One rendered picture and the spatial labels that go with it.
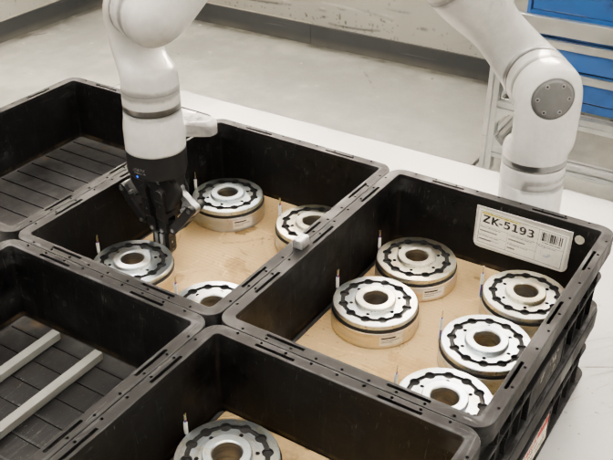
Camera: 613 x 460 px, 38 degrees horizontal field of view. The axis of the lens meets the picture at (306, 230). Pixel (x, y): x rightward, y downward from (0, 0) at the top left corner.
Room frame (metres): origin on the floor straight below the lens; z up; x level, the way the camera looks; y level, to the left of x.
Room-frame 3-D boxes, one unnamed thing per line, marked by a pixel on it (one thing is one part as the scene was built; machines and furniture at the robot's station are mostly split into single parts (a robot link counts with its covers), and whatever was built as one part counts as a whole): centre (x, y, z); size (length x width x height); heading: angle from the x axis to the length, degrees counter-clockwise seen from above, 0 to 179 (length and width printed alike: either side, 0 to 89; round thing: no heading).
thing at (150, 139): (1.00, 0.18, 1.03); 0.11 x 0.09 x 0.06; 148
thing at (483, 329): (0.77, -0.20, 0.86); 0.05 x 0.05 x 0.01
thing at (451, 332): (0.77, -0.20, 0.86); 0.10 x 0.10 x 0.01
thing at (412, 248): (0.94, -0.14, 0.86); 0.05 x 0.05 x 0.01
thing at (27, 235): (0.97, 0.11, 0.92); 0.40 x 0.30 x 0.02; 148
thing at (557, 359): (0.81, -0.14, 0.87); 0.40 x 0.30 x 0.11; 148
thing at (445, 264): (0.94, -0.14, 0.86); 0.10 x 0.10 x 0.01
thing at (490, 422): (0.81, -0.14, 0.92); 0.40 x 0.30 x 0.02; 148
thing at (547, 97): (1.14, -0.33, 0.97); 0.09 x 0.09 x 0.17; 5
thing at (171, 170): (0.98, 0.19, 0.96); 0.08 x 0.08 x 0.09
